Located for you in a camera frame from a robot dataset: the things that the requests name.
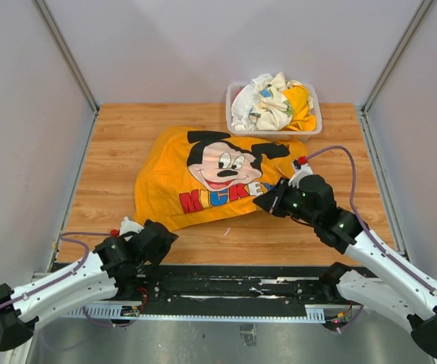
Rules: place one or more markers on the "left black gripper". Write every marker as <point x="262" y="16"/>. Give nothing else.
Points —
<point x="163" y="251"/>

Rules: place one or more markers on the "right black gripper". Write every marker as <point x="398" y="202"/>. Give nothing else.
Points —
<point x="271" y="200"/>

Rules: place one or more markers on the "yellow pillowcase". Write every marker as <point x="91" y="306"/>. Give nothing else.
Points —
<point x="194" y="176"/>

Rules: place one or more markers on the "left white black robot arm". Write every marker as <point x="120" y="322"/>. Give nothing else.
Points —
<point x="101" y="273"/>

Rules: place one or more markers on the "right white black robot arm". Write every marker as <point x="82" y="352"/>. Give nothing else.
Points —
<point x="404" y="294"/>

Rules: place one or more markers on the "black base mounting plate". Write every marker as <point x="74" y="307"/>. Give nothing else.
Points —
<point x="298" y="285"/>

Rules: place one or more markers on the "translucent plastic bin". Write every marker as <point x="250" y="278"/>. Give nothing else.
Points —
<point x="234" y="89"/>

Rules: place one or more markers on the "yellow cloth in bin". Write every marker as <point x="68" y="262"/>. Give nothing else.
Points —
<point x="302" y="119"/>

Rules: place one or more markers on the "white printed cloth in bin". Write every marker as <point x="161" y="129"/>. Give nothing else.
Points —
<point x="260" y="105"/>

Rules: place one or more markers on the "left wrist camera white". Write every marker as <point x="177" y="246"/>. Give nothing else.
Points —
<point x="127" y="229"/>

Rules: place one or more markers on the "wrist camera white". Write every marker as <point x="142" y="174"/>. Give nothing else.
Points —
<point x="127" y="229"/>
<point x="302" y="169"/>

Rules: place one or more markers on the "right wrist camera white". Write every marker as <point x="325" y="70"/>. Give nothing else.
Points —
<point x="302" y="169"/>

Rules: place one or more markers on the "grey slotted cable duct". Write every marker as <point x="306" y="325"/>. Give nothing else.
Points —
<point x="214" y="311"/>

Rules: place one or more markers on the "right aluminium frame post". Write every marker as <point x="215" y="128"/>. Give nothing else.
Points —
<point x="419" y="16"/>

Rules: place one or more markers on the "aluminium frame post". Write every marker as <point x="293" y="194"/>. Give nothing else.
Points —
<point x="419" y="16"/>
<point x="56" y="34"/>

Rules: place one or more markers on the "left aluminium frame post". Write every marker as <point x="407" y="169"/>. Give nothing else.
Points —
<point x="56" y="34"/>

